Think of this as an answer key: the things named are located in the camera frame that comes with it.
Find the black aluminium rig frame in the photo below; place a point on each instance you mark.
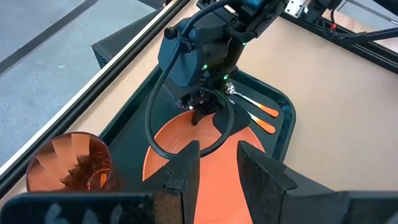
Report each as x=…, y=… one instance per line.
x=62, y=121

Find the white metal mounting bracket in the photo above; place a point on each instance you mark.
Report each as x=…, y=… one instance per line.
x=295, y=7

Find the black box with vent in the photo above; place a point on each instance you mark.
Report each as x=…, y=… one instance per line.
x=118, y=43

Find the dark green plastic tray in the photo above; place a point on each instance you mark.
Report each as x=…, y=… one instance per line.
x=130, y=155

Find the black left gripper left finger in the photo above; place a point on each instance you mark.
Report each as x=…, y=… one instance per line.
x=183, y=174

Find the orange faceted plastic cup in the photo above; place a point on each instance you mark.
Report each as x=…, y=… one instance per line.
x=62, y=155

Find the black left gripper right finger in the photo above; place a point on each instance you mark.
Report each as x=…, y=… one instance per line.
x=264, y=186

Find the orange round plate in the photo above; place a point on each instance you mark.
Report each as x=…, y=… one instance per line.
x=217, y=186

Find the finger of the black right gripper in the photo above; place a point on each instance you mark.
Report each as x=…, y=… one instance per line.
x=197, y=118
x=222, y=123

